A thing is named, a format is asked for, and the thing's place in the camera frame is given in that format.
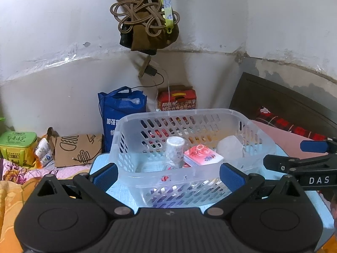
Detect purple box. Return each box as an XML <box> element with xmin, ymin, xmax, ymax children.
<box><xmin>146</xmin><ymin>186</ymin><xmax>186</xmax><ymax>209</ymax></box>

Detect blue table mat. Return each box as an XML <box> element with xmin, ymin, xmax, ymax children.
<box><xmin>90</xmin><ymin>153</ymin><xmax>335</xmax><ymax>250</ymax></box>

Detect green lidded yellow box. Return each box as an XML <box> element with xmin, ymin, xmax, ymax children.
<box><xmin>1</xmin><ymin>131</ymin><xmax>38</xmax><ymax>167</ymax></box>

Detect white cable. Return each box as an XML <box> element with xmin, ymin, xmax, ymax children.
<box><xmin>155</xmin><ymin>68</ymin><xmax>170</xmax><ymax>113</ymax></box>

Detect brown hanging bag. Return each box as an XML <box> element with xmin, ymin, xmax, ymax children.
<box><xmin>110</xmin><ymin>0</ymin><xmax>180</xmax><ymax>55</ymax></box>

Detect beige knotted rope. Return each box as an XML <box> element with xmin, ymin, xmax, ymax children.
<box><xmin>109</xmin><ymin>0</ymin><xmax>181</xmax><ymax>38</ymax></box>

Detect clear plastic basket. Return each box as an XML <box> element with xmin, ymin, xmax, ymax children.
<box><xmin>109</xmin><ymin>109</ymin><xmax>276</xmax><ymax>208</ymax></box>

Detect yellow-green lanyard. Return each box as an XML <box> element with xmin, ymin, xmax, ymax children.
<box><xmin>158</xmin><ymin>0</ymin><xmax>175</xmax><ymax>34</ymax></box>

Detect wooden wall stick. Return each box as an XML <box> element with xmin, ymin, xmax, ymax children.
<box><xmin>138</xmin><ymin>55</ymin><xmax>151</xmax><ymax>79</ymax></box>

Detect brown paper burger bag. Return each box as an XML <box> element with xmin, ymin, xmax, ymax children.
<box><xmin>46</xmin><ymin>127</ymin><xmax>103</xmax><ymax>167</ymax></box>

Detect black wall charger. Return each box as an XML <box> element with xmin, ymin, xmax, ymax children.
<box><xmin>144</xmin><ymin>65</ymin><xmax>157</xmax><ymax>77</ymax></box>

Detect pink pillow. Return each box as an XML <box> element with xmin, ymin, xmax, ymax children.
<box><xmin>253</xmin><ymin>121</ymin><xmax>327</xmax><ymax>159</ymax></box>

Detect red gift carton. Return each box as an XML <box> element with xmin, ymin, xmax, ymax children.
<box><xmin>157</xmin><ymin>85</ymin><xmax>197</xmax><ymax>111</ymax></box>

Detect blue tote bag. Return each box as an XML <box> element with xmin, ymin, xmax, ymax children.
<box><xmin>98</xmin><ymin>86</ymin><xmax>147</xmax><ymax>152</ymax></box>

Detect orange floral bedsheet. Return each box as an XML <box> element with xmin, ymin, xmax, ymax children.
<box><xmin>0</xmin><ymin>178</ymin><xmax>41</xmax><ymax>253</ymax></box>

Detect red plaid cloth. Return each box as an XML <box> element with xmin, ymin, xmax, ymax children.
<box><xmin>255</xmin><ymin>106</ymin><xmax>328</xmax><ymax>141</ymax></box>

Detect pink floral sheet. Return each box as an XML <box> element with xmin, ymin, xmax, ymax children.
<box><xmin>1</xmin><ymin>158</ymin><xmax>91</xmax><ymax>185</ymax></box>

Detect dark wooden headboard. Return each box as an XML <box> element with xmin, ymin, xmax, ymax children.
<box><xmin>230</xmin><ymin>73</ymin><xmax>336</xmax><ymax>138</ymax></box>

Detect white snack packets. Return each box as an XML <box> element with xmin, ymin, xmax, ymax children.
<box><xmin>34</xmin><ymin>138</ymin><xmax>54</xmax><ymax>168</ymax></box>

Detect pink tissue pack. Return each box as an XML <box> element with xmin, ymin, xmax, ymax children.
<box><xmin>183</xmin><ymin>144</ymin><xmax>224</xmax><ymax>167</ymax></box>

